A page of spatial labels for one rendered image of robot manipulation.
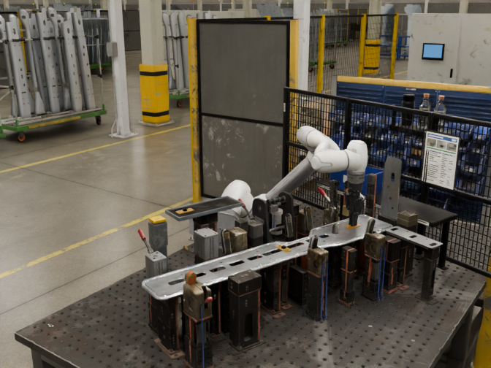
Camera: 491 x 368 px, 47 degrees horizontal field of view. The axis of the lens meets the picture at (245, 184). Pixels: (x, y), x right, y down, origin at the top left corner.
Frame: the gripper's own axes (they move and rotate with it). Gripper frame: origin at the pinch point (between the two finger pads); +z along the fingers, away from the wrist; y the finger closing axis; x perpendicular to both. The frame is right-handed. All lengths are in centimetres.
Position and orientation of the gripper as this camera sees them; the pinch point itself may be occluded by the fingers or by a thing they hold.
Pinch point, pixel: (353, 218)
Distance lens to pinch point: 298.0
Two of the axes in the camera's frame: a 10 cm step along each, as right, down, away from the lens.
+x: 8.1, -1.7, 5.5
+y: 5.8, 2.5, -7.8
